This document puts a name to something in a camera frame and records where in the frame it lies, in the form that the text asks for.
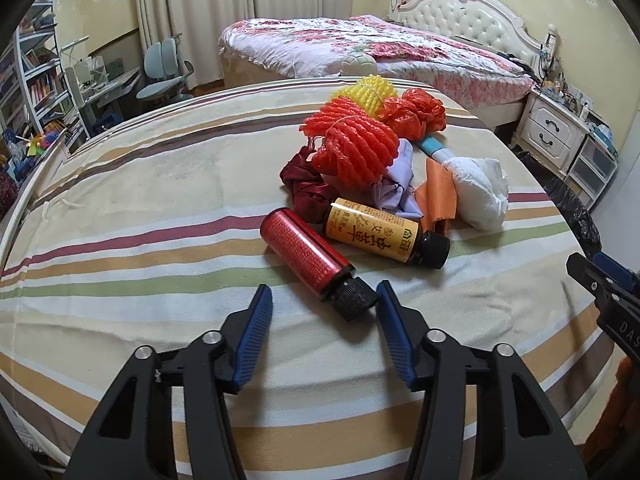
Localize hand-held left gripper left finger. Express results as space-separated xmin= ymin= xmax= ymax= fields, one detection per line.
xmin=62 ymin=284 xmax=274 ymax=480

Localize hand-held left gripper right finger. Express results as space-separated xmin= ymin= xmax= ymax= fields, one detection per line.
xmin=375 ymin=280 xmax=588 ymax=480

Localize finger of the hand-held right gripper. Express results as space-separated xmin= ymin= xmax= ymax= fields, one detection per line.
xmin=566 ymin=252 xmax=608 ymax=306
xmin=592 ymin=251 xmax=633 ymax=291

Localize trash bin with black bag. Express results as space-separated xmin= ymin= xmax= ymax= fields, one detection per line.
xmin=510 ymin=145 xmax=603 ymax=261

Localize red bottle with black cap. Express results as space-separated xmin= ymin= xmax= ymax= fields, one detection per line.
xmin=260 ymin=208 xmax=379 ymax=322

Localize white plastic bag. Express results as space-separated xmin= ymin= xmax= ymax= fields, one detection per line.
xmin=442 ymin=156 xmax=511 ymax=232

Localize orange cloth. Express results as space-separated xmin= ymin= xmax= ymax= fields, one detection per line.
xmin=414 ymin=159 xmax=460 ymax=233

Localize purple cloth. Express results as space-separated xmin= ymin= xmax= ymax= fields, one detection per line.
xmin=370 ymin=139 xmax=426 ymax=221

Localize red foam fruit net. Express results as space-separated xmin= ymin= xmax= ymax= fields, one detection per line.
xmin=301 ymin=99 xmax=373 ymax=138
xmin=311 ymin=115 xmax=401 ymax=188

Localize light blue tube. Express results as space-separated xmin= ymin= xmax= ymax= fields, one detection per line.
xmin=417 ymin=137 xmax=453 ymax=163

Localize person's right forearm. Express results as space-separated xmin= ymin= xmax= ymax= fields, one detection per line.
xmin=581 ymin=355 xmax=640 ymax=467

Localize plastic drawer unit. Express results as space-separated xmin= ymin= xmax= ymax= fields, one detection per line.
xmin=570 ymin=132 xmax=618 ymax=211

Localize orange label bottle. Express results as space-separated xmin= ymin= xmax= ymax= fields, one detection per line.
xmin=325 ymin=197 xmax=451 ymax=269

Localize dark red cloth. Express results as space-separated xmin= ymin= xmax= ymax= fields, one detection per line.
xmin=279 ymin=145 xmax=336 ymax=223

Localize white nightstand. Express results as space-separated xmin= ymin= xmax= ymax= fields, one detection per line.
xmin=517 ymin=87 xmax=591 ymax=178

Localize striped tablecloth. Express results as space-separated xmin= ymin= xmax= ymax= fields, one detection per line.
xmin=0 ymin=77 xmax=621 ymax=471

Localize nightstand clutter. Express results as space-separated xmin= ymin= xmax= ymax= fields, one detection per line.
xmin=537 ymin=25 xmax=601 ymax=116

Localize red plastic bag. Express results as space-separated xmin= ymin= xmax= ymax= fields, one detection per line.
xmin=376 ymin=88 xmax=447 ymax=142

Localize yellow foam fruit net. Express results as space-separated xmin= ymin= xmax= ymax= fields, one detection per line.
xmin=336 ymin=75 xmax=398 ymax=111

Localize grey study desk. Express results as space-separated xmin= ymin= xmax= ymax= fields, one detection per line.
xmin=65 ymin=55 xmax=143 ymax=126

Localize pile of colourful toys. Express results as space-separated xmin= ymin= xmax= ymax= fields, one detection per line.
xmin=0 ymin=125 xmax=66 ymax=181

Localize grey office chair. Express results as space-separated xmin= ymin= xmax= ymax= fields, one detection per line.
xmin=136 ymin=37 xmax=196 ymax=103

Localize white bed with tufted headboard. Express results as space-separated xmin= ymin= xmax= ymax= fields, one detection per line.
xmin=217 ymin=0 xmax=558 ymax=131

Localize floral bedspread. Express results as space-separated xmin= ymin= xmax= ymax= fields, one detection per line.
xmin=217 ymin=14 xmax=536 ymax=111

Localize beige curtains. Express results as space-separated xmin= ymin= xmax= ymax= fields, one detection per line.
xmin=135 ymin=0 xmax=353 ymax=86

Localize white bookshelf with books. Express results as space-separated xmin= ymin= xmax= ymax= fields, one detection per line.
xmin=0 ymin=0 xmax=88 ymax=161

